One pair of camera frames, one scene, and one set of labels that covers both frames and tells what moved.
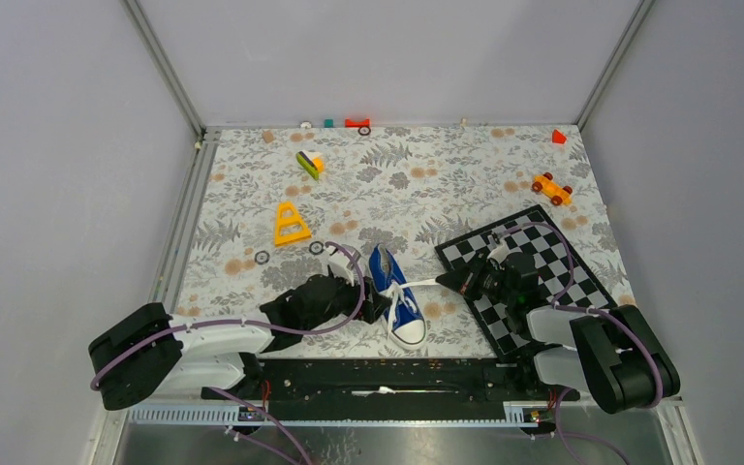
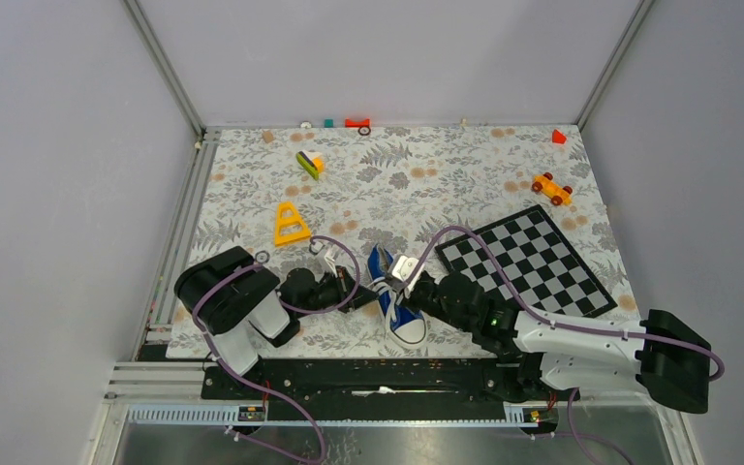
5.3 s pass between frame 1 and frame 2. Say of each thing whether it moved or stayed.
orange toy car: stayed
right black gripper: moved
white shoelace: moved
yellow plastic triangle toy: stayed
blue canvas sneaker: stayed
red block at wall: stayed
